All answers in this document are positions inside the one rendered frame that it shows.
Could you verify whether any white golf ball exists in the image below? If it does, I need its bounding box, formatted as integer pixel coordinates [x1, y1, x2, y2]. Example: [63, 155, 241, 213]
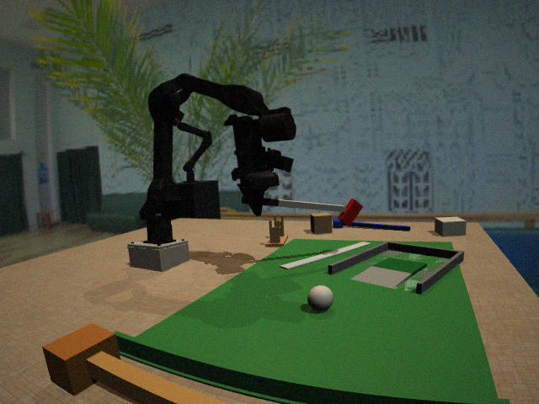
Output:
[307, 285, 334, 311]

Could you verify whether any white flat bar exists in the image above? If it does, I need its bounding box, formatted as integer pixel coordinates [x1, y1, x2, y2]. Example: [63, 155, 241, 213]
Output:
[280, 242, 371, 270]

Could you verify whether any green flat mat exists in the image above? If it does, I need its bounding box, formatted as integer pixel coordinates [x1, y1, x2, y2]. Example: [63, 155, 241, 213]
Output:
[135, 239, 499, 399]

